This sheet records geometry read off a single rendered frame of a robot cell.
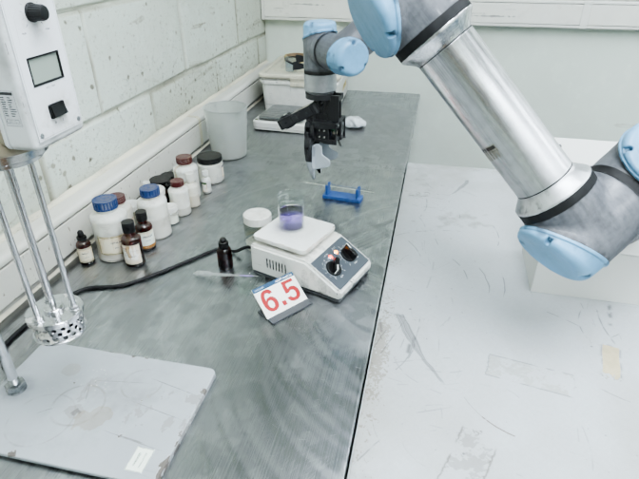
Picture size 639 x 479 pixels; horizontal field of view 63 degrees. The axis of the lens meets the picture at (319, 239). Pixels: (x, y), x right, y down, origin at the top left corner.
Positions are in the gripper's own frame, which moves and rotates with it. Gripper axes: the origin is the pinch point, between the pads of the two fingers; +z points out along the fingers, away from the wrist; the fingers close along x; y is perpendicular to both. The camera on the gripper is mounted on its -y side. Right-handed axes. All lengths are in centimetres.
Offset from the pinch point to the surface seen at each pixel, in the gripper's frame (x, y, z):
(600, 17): 113, 71, -25
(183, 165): -13.5, -29.4, -2.9
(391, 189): 9.5, 18.1, 6.8
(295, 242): -38.3, 10.6, -1.8
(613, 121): 120, 85, 14
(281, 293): -45.6, 10.7, 4.6
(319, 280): -41.9, 16.7, 3.0
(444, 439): -65, 43, 8
